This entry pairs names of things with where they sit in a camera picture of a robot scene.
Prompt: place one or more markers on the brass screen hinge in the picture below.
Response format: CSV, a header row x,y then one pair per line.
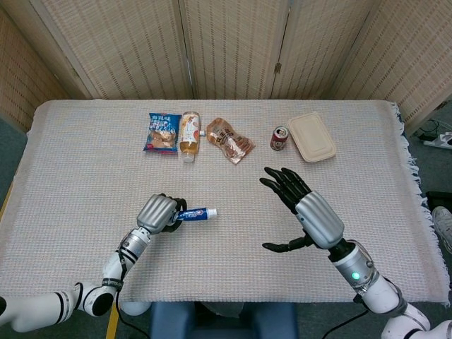
x,y
278,67

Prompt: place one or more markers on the blue and white toothpaste tube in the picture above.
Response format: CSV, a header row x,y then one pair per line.
x,y
194,213

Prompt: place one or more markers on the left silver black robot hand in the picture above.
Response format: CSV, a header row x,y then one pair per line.
x,y
157,212

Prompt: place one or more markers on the woven folding screen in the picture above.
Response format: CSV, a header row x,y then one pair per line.
x,y
134,46

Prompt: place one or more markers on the red cartoon face can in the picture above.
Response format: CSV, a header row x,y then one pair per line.
x,y
280,139

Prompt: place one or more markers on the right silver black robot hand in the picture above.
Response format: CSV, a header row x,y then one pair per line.
x,y
318,219

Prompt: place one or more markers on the white sneaker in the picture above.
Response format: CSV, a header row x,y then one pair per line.
x,y
443,226

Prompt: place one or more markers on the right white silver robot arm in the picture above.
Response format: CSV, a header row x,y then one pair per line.
x,y
367,282

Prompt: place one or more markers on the brown spout pouch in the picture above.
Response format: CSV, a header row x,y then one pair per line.
x,y
229,141

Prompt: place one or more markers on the blue snack bag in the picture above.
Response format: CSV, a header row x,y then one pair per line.
x,y
160,134

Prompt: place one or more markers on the orange drink bottle white cap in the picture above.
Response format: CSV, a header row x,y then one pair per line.
x,y
189,136

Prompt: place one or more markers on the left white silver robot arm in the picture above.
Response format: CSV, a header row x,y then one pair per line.
x,y
113,268

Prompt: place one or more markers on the white woven tablecloth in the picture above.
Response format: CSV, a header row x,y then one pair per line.
x,y
88,194

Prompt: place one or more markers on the beige lidded food container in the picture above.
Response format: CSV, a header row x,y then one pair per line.
x,y
312,136

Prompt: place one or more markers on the white power strip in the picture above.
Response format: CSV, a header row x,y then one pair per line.
x,y
438,141

